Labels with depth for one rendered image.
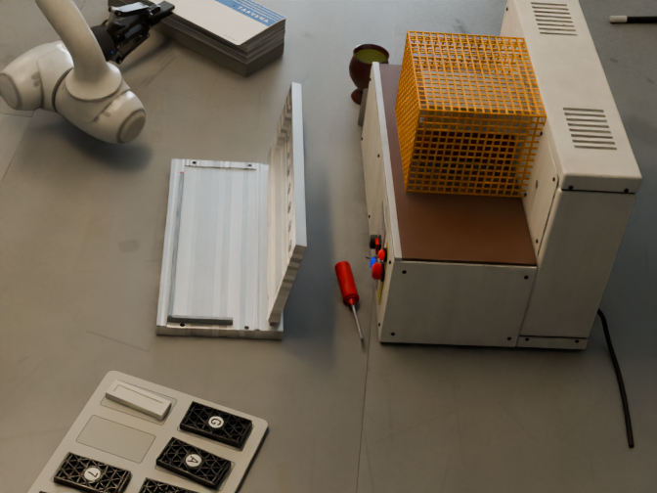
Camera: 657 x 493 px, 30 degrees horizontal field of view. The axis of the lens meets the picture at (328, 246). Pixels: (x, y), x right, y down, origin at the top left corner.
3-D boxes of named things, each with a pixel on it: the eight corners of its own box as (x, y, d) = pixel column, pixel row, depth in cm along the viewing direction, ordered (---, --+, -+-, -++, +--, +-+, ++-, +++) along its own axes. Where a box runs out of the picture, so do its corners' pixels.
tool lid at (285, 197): (291, 81, 221) (301, 83, 222) (265, 161, 233) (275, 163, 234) (295, 244, 189) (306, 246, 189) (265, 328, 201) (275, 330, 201)
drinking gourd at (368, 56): (377, 84, 261) (383, 40, 254) (390, 108, 255) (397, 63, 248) (339, 88, 259) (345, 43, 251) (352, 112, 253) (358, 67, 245)
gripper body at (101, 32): (73, 24, 243) (107, 7, 248) (75, 61, 248) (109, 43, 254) (101, 39, 240) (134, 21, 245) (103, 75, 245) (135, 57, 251)
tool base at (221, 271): (172, 167, 233) (172, 153, 231) (281, 173, 235) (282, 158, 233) (155, 335, 201) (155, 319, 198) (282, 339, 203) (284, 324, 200)
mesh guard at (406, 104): (394, 110, 218) (407, 30, 207) (506, 116, 220) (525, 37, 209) (405, 192, 201) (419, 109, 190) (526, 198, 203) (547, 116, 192)
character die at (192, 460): (172, 441, 183) (172, 436, 183) (230, 466, 181) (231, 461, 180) (155, 465, 180) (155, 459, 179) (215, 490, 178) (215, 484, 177)
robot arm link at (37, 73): (49, 72, 246) (96, 101, 241) (-11, 105, 236) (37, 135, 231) (47, 26, 239) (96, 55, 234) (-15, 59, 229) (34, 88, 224)
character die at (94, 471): (68, 456, 180) (68, 451, 179) (131, 475, 178) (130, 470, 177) (54, 481, 176) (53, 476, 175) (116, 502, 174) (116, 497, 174)
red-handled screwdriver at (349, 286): (333, 271, 216) (334, 259, 214) (349, 270, 217) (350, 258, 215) (352, 345, 203) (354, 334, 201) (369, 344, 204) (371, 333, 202)
